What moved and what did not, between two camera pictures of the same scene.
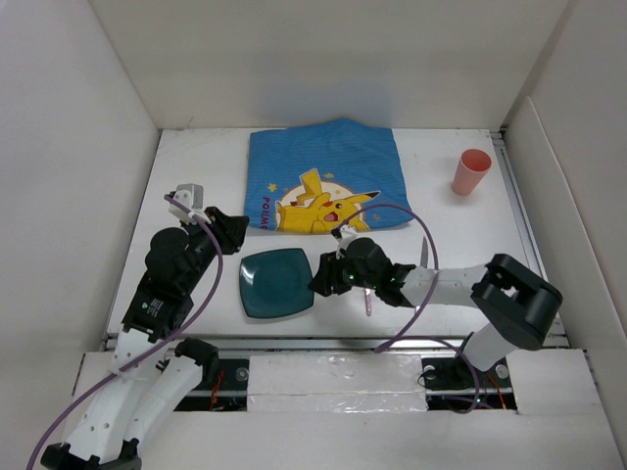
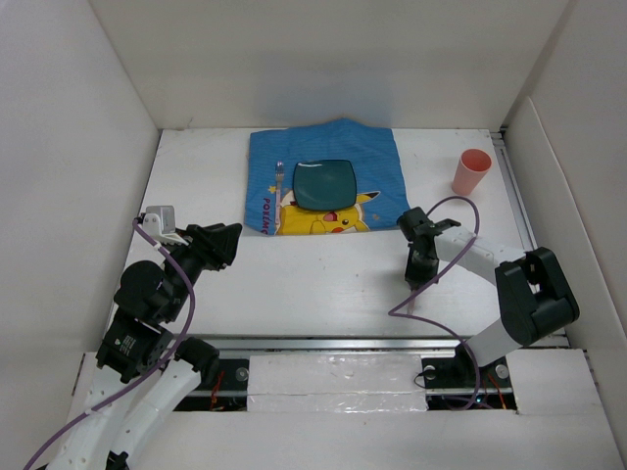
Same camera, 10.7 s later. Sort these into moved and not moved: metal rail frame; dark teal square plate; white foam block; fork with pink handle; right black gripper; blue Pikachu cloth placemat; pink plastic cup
Moved: dark teal square plate; right black gripper; fork with pink handle
Not moved: white foam block; pink plastic cup; metal rail frame; blue Pikachu cloth placemat
